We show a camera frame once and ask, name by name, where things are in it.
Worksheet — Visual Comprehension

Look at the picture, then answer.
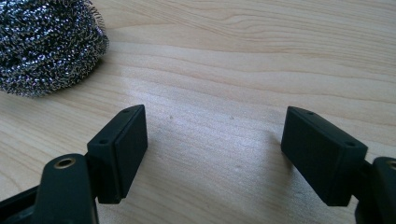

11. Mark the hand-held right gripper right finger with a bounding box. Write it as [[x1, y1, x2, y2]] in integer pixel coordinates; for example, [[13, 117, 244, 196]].
[[280, 105, 369, 207]]

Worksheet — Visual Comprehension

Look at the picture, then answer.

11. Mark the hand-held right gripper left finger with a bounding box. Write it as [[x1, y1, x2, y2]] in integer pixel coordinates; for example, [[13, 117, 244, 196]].
[[86, 104, 149, 205]]

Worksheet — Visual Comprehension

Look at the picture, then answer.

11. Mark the steel wool scouring ball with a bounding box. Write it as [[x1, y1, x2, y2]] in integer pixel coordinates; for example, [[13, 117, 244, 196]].
[[0, 0, 110, 98]]

